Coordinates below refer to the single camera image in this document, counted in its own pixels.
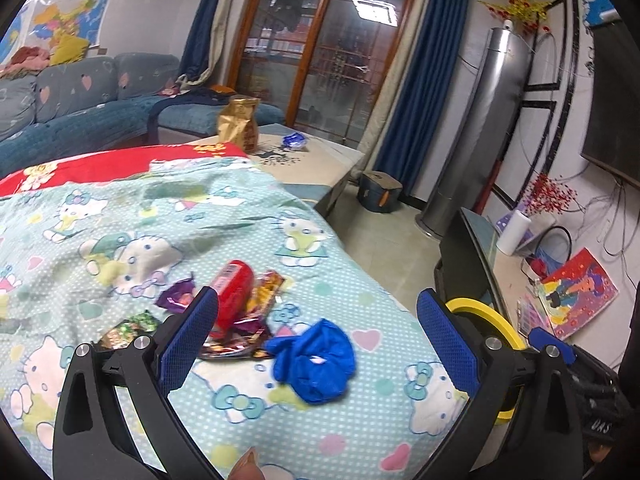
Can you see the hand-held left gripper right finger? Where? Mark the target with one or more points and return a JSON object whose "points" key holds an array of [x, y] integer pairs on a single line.
{"points": [[445, 335]]}

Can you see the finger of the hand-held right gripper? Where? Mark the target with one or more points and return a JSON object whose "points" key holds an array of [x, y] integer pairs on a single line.
{"points": [[542, 340]]}

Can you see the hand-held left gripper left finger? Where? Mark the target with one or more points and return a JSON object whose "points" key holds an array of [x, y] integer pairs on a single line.
{"points": [[192, 330]]}

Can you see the purple foil wrapper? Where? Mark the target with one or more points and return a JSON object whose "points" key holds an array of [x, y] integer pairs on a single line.
{"points": [[175, 297]]}

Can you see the dark red foil wrapper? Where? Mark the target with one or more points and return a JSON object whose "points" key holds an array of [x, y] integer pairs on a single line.
{"points": [[235, 345]]}

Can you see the yellow trash bin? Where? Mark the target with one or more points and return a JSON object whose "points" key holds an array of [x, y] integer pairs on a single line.
{"points": [[487, 310]]}

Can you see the red snack packet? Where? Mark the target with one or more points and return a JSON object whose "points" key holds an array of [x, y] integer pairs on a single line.
{"points": [[232, 290]]}

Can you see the green shiny wrapper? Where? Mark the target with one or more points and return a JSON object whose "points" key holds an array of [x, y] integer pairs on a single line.
{"points": [[130, 330]]}

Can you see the orange snack wrapper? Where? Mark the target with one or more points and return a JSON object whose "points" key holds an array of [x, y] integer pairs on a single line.
{"points": [[265, 292]]}

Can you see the blue plastic bag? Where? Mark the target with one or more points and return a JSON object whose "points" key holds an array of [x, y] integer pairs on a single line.
{"points": [[315, 360]]}

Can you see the person's right hand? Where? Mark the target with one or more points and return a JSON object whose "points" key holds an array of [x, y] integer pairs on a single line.
{"points": [[601, 452]]}

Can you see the person's left hand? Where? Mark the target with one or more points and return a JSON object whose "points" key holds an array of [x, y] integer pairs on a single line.
{"points": [[247, 467]]}

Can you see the pastel colour box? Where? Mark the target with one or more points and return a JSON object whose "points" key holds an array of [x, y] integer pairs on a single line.
{"points": [[532, 315]]}

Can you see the colourful figure painting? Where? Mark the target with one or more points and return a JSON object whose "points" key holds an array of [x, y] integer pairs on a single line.
{"points": [[582, 290]]}

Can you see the red yarn ball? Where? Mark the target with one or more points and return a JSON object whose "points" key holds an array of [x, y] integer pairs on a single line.
{"points": [[540, 265]]}

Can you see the tv cabinet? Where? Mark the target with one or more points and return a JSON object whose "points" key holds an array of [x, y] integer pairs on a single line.
{"points": [[465, 250]]}

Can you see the white paper towel roll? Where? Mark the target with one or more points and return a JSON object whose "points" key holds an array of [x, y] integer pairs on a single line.
{"points": [[514, 232]]}

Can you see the purple picture board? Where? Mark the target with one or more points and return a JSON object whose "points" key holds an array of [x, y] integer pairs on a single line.
{"points": [[502, 220]]}

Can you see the cartoon cat blanket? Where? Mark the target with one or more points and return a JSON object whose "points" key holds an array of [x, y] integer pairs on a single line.
{"points": [[325, 280]]}

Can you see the red berry branches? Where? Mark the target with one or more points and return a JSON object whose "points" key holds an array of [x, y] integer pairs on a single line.
{"points": [[547, 192]]}

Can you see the grey storage stool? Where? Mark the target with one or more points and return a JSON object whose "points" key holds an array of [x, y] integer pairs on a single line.
{"points": [[377, 192]]}

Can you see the red blanket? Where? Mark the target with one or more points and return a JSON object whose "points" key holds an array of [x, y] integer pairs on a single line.
{"points": [[125, 162]]}

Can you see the silver tower air conditioner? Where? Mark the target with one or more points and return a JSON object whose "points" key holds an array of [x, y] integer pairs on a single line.
{"points": [[475, 135]]}

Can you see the gold paper bag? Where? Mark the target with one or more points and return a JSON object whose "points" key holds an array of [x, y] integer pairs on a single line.
{"points": [[240, 125]]}

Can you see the beige coffee table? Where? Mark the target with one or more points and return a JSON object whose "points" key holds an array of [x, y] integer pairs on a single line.
{"points": [[325, 160]]}

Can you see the blue white wrapper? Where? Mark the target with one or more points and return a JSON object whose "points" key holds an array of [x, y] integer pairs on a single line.
{"points": [[294, 141]]}

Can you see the blue patterned sofa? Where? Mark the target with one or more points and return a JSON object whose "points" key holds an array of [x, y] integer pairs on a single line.
{"points": [[100, 115]]}

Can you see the dark clothes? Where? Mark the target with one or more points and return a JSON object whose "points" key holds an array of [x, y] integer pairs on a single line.
{"points": [[200, 95]]}

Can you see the blue curtain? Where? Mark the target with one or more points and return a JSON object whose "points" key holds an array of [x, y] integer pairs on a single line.
{"points": [[205, 20], [430, 85]]}

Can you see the beige curtain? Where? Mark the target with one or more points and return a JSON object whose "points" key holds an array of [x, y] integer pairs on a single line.
{"points": [[392, 85], [220, 35]]}

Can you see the wooden glass sliding door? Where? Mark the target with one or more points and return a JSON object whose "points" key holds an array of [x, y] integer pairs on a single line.
{"points": [[325, 50]]}

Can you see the pink clothes pile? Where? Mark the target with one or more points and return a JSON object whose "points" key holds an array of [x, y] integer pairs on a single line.
{"points": [[30, 57]]}

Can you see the yellow artificial flowers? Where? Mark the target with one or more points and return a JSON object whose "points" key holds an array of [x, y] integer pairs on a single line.
{"points": [[520, 7]]}

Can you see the country map poster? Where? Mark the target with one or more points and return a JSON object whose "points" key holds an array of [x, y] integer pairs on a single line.
{"points": [[65, 15]]}

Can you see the world map poster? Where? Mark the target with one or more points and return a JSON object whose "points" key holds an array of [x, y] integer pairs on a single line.
{"points": [[10, 40]]}

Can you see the wall television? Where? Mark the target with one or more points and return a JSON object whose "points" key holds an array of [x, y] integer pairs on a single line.
{"points": [[620, 110]]}

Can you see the blue wall picture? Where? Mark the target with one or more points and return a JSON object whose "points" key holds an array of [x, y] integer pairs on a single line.
{"points": [[597, 10]]}

